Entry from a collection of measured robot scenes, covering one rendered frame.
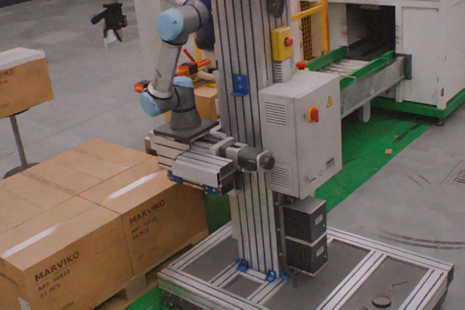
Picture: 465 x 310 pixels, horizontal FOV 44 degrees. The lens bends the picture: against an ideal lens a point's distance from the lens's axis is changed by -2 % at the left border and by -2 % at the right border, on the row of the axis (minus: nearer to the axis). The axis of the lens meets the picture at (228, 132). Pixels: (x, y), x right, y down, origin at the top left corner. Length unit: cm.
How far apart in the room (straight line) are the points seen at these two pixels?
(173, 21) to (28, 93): 269
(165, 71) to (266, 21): 47
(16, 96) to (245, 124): 250
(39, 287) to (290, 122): 142
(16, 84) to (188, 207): 193
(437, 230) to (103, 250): 201
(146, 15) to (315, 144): 234
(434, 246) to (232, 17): 189
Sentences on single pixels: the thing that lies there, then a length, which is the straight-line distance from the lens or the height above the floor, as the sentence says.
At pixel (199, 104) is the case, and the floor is 89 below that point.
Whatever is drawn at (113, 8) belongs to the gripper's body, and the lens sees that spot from 273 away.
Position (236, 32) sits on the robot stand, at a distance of 258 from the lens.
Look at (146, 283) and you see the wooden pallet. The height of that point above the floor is 5.
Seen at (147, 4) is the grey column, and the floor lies 131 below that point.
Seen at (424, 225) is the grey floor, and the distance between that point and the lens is 388.
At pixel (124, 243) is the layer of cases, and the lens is 321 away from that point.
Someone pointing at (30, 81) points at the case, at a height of 82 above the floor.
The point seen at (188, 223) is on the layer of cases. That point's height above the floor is 26.
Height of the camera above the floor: 204
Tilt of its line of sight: 22 degrees down
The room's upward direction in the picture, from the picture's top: 6 degrees counter-clockwise
